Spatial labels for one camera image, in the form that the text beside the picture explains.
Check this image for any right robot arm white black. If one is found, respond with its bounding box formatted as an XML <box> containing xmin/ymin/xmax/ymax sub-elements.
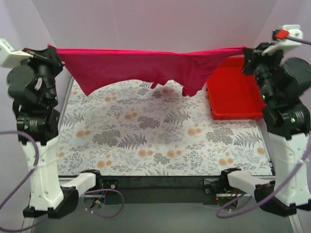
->
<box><xmin>219</xmin><ymin>43</ymin><xmax>311</xmax><ymax>216</ymax></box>

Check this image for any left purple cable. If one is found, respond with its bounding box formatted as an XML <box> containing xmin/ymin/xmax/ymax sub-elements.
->
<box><xmin>0</xmin><ymin>131</ymin><xmax>125</xmax><ymax>232</ymax></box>

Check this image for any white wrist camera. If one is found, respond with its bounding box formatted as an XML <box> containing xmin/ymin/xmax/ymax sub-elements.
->
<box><xmin>262</xmin><ymin>24</ymin><xmax>303</xmax><ymax>55</ymax></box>
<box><xmin>0</xmin><ymin>38</ymin><xmax>33</xmax><ymax>68</ymax></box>

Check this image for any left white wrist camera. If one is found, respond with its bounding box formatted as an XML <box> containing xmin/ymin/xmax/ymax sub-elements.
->
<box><xmin>0</xmin><ymin>38</ymin><xmax>33</xmax><ymax>68</ymax></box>

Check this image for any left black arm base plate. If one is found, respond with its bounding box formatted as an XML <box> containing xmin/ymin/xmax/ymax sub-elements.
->
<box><xmin>99</xmin><ymin>179</ymin><xmax>119</xmax><ymax>190</ymax></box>

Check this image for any floral patterned table mat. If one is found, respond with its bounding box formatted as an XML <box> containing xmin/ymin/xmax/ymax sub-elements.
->
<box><xmin>57</xmin><ymin>81</ymin><xmax>272</xmax><ymax>176</ymax></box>

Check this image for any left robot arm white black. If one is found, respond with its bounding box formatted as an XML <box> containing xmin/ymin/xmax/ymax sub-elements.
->
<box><xmin>0</xmin><ymin>47</ymin><xmax>104</xmax><ymax>219</ymax></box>

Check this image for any red plastic bin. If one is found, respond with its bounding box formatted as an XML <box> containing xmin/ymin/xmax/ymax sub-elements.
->
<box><xmin>207</xmin><ymin>57</ymin><xmax>264</xmax><ymax>120</ymax></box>

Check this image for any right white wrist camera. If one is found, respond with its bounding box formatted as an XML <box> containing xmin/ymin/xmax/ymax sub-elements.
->
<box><xmin>262</xmin><ymin>24</ymin><xmax>303</xmax><ymax>55</ymax></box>

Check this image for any magenta t shirt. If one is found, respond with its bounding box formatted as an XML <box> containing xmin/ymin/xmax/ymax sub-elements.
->
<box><xmin>56</xmin><ymin>46</ymin><xmax>245</xmax><ymax>97</ymax></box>

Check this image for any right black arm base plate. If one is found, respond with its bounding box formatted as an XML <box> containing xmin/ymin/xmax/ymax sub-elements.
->
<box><xmin>199</xmin><ymin>179</ymin><xmax>233</xmax><ymax>194</ymax></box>

